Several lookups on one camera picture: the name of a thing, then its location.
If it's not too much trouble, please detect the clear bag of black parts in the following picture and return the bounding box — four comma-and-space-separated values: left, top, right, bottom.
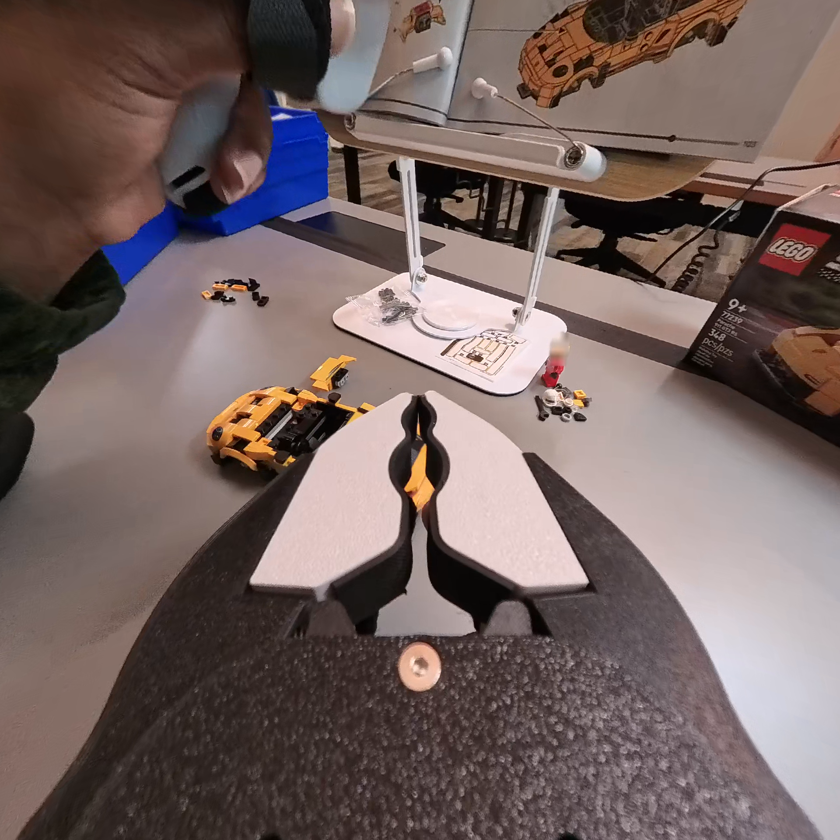
345, 283, 422, 328

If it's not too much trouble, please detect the person's left hand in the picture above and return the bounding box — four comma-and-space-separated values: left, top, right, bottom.
0, 0, 274, 304

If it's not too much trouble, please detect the small yellow lego piece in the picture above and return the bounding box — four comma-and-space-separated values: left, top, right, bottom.
403, 441, 432, 514

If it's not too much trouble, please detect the lego instruction booklet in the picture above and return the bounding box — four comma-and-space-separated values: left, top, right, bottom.
367, 0, 840, 165

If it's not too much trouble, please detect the pile of mixed lego pieces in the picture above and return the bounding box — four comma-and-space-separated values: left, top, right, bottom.
533, 386, 593, 424

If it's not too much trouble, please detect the brown wooden desk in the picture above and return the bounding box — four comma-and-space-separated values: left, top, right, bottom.
682, 141, 840, 207

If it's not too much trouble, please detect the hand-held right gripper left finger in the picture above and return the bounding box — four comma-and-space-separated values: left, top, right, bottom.
249, 392, 421, 627

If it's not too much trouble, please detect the sticker sheet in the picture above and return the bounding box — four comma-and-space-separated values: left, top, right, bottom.
438, 326, 529, 379

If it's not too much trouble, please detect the yellow lego panel piece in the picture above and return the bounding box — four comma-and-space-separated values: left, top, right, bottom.
308, 355, 358, 392

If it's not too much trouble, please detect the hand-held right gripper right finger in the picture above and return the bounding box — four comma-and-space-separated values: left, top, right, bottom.
420, 390, 589, 631

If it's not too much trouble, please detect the black lego box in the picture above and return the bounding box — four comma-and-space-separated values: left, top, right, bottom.
679, 185, 840, 448

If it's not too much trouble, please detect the yellow lego car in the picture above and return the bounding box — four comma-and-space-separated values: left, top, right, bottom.
206, 386, 378, 475

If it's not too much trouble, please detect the blue plastic bin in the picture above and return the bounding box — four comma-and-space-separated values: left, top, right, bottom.
172, 88, 330, 237
101, 200, 181, 286

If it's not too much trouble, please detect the white book stand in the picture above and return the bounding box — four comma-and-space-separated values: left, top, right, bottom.
317, 46, 718, 396

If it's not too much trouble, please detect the pile of yellow black bricks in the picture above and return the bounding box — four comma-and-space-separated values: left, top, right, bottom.
201, 277, 270, 308

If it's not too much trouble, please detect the black office chair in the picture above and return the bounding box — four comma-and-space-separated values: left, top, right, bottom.
563, 189, 665, 290
387, 161, 488, 232

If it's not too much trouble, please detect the black coiled cable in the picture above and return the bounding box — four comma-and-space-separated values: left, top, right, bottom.
646, 159, 840, 294

